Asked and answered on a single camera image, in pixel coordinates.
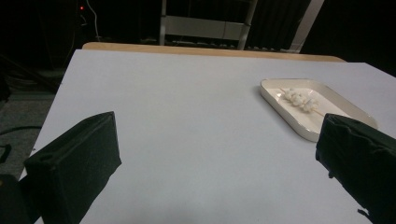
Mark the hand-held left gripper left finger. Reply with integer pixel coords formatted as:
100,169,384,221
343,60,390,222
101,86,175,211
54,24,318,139
22,111,122,224

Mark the metal stand frame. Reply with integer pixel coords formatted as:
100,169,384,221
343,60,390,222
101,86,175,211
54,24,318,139
159,0,259,50

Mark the white rectangular tray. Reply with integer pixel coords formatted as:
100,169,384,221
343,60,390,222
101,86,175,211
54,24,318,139
260,77,379,143

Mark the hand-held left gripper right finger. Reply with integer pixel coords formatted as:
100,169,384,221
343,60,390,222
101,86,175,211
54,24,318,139
315,113,396,224

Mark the black cable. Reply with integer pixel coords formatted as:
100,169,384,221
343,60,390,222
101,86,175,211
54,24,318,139
0,125,43,136

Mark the white skewer of balls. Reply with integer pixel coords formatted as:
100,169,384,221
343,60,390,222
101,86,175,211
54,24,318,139
278,87,325,118

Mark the white cable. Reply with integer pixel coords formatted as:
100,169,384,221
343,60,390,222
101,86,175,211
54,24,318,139
85,0,103,42

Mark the white slanted post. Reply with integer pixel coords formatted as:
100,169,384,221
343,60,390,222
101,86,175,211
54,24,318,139
289,0,325,53

